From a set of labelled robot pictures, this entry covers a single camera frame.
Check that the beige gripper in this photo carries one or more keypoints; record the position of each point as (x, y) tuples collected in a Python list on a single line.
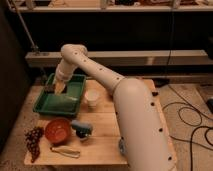
[(59, 87)]

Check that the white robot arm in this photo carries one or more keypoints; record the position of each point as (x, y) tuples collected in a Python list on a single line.
[(145, 141)]

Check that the green plastic tray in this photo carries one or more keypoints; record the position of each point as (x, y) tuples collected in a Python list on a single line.
[(66, 104)]

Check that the white paper cup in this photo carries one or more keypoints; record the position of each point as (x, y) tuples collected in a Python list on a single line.
[(92, 97)]

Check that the orange bowl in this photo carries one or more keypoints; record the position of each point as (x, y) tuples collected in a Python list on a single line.
[(58, 130)]

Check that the blue scrub brush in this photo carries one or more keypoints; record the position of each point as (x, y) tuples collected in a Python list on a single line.
[(83, 130)]

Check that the bunch of dark grapes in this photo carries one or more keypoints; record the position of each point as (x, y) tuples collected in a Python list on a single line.
[(32, 139)]

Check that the metal clip tool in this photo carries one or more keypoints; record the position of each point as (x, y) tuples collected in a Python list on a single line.
[(66, 151)]

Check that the wooden shelf rack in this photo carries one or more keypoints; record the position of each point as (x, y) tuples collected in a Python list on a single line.
[(119, 36)]

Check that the small blue cup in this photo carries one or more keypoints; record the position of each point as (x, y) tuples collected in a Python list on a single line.
[(121, 147)]

